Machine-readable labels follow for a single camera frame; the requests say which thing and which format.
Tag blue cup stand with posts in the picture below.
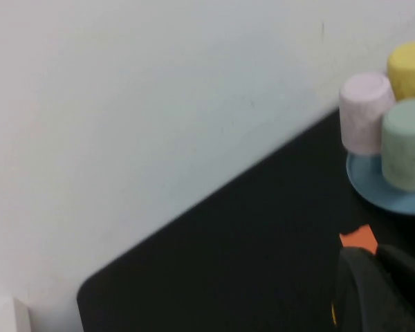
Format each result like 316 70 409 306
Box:
344 151 415 216

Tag yellow speckled plastic cup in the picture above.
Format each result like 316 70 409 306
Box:
386 40 415 103

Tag green speckled plastic cup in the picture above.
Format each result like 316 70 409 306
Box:
380 98 415 194

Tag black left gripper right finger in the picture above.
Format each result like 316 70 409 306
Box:
376 243 415 332

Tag pink speckled plastic cup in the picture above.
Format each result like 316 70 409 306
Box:
338 71 397 156

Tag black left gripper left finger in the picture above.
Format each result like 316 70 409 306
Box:
333 246 414 332

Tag orange foam cube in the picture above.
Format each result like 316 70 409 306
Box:
338 223 380 256

